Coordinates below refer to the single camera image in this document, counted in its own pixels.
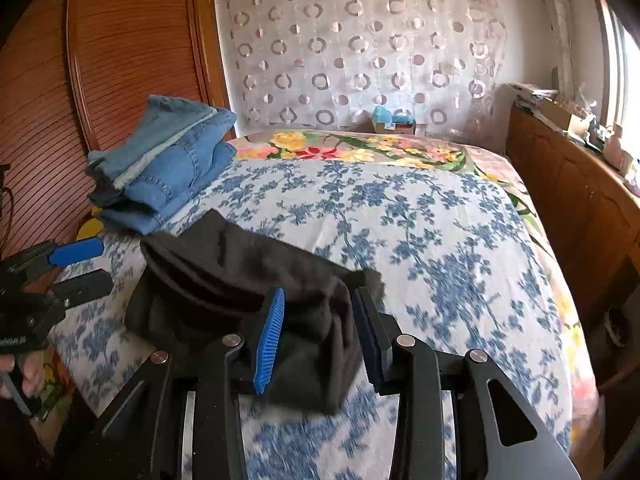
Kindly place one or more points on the long wooden cabinet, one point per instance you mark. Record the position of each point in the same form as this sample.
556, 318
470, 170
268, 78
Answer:
575, 200

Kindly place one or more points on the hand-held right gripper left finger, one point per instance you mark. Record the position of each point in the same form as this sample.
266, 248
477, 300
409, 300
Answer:
270, 340

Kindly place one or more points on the open cardboard box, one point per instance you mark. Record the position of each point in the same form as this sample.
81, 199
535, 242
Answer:
565, 112

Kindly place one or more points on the small cardboard box with blue cloth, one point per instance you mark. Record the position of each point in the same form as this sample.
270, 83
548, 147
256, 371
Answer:
392, 121

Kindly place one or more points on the stack of papers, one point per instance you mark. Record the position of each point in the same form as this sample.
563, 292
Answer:
532, 94

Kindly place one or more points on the faded light blue folded jeans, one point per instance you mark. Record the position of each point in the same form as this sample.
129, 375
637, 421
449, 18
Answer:
150, 130

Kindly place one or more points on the wooden slatted wardrobe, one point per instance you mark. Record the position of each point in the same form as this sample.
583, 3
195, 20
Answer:
100, 60

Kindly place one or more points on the pale window curtain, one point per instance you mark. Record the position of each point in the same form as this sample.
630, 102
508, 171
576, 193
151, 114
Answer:
555, 20

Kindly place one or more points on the black pants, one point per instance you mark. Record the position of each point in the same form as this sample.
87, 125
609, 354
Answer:
215, 270

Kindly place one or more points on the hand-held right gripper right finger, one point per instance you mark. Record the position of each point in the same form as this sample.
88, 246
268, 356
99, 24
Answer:
367, 342

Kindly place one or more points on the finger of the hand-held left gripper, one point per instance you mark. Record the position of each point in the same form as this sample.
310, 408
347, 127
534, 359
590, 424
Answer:
85, 287
80, 252

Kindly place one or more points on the person's left hand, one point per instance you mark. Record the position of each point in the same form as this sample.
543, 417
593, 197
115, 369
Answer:
30, 375

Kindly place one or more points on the window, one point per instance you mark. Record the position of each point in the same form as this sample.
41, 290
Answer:
622, 60

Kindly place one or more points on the dark blue folded jeans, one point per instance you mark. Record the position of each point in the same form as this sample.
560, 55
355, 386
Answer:
145, 215

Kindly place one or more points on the yellow plush toy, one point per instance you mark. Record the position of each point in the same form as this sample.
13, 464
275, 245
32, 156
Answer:
91, 229

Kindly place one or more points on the blue denim folded jeans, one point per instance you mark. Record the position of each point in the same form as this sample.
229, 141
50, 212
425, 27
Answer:
175, 165

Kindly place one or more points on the colourful flowered blanket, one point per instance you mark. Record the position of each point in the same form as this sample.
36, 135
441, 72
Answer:
350, 147

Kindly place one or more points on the blue floral bedsheet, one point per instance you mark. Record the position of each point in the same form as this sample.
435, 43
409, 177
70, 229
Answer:
425, 240

